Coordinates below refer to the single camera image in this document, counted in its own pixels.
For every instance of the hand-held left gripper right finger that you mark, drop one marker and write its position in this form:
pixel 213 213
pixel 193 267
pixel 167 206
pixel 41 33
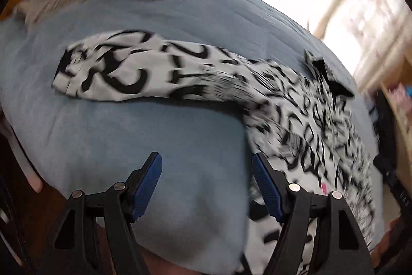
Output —
pixel 267 188

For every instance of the black and white printed shirt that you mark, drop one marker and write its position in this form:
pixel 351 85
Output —
pixel 128 68

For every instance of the white bed frame rail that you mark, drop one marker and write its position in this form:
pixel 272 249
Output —
pixel 29 172

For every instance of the floral cream curtain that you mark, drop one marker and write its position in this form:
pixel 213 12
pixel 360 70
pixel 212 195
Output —
pixel 370 4

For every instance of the blue fleece bed blanket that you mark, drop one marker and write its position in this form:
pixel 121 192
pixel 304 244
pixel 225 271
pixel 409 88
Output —
pixel 161 139

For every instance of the pink drawer organizer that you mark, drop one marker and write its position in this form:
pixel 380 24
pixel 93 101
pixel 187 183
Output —
pixel 397 91

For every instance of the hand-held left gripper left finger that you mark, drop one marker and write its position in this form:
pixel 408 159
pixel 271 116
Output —
pixel 148 184

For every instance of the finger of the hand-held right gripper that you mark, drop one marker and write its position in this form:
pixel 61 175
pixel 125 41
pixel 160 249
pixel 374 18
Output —
pixel 394 181

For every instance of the blue box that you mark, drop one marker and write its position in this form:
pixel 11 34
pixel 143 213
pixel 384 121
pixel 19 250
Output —
pixel 408 90

